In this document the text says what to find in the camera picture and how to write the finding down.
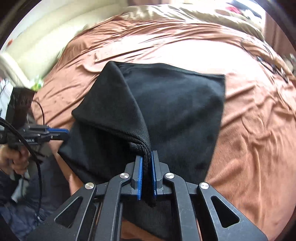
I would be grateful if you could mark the cream padded headboard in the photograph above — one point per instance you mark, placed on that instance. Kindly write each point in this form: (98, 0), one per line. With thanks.
(46, 34)

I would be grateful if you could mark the person's left hand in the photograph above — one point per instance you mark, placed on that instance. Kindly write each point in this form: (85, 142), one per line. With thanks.
(13, 160)

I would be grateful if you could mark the brown bed sheet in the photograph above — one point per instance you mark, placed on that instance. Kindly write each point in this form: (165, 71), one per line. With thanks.
(249, 129)

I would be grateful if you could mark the dark sleeveless shirt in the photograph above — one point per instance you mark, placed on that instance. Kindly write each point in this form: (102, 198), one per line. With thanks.
(175, 111)

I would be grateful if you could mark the green item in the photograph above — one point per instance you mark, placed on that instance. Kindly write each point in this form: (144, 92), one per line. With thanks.
(38, 83)

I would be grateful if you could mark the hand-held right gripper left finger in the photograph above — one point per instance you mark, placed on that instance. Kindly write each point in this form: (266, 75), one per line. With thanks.
(138, 179)

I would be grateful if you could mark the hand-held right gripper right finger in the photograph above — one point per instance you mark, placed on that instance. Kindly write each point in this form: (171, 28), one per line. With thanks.
(154, 178)

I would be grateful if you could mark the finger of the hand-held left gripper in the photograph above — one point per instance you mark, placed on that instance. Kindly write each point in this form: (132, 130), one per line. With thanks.
(59, 134)

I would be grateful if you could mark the beige blanket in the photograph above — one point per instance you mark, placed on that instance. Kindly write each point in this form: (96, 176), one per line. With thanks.
(185, 11)

